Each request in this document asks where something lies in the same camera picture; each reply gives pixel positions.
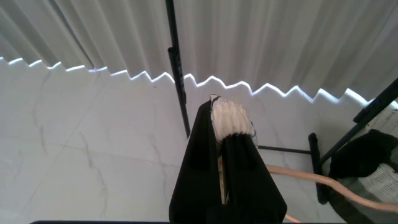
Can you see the pink clothes hanger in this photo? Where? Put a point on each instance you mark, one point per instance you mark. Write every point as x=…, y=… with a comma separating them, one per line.
x=311, y=176

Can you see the black garment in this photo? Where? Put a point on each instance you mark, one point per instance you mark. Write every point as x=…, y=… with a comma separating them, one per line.
x=360, y=155

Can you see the white curtain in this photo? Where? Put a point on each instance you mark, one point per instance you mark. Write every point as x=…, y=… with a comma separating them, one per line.
x=248, y=37

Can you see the cream printed garment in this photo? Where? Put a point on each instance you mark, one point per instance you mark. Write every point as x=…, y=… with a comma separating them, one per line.
x=230, y=118

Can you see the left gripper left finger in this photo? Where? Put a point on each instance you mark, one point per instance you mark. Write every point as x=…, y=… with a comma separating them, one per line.
x=192, y=193

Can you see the black clothes rack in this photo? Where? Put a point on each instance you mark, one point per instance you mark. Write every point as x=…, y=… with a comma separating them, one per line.
x=175, y=62

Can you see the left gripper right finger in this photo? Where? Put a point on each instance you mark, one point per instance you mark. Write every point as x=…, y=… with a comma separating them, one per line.
x=252, y=193

